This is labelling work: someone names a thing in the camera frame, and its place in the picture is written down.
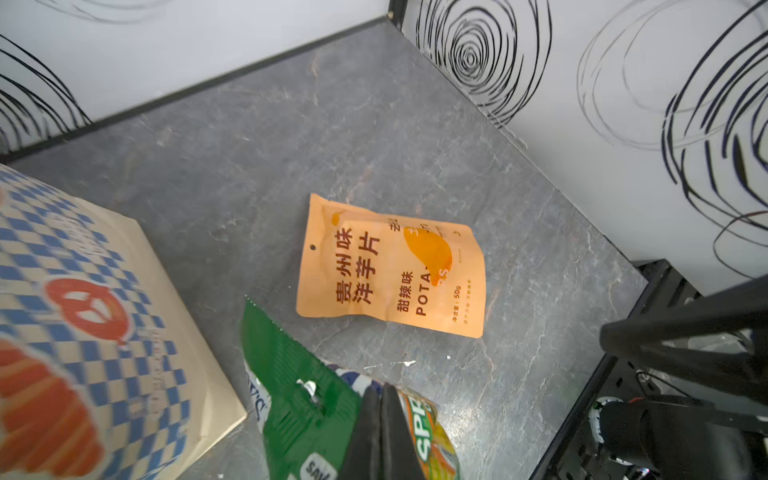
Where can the orange potato chips bag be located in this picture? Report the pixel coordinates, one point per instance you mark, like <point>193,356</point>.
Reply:
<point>422,273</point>

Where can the blue checkered paper bag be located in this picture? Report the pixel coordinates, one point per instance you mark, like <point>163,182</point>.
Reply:
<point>104,373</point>

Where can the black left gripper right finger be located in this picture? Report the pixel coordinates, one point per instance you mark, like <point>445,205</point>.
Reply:
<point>400,457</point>

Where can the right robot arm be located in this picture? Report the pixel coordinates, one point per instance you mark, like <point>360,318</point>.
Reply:
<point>719,342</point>

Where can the green Fox's candy bag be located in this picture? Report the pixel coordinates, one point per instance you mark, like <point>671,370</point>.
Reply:
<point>306,409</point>

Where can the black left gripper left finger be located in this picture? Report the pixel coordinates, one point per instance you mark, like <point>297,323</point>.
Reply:
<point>363,456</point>

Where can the black front rail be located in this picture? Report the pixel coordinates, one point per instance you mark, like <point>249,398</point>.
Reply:
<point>575,453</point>

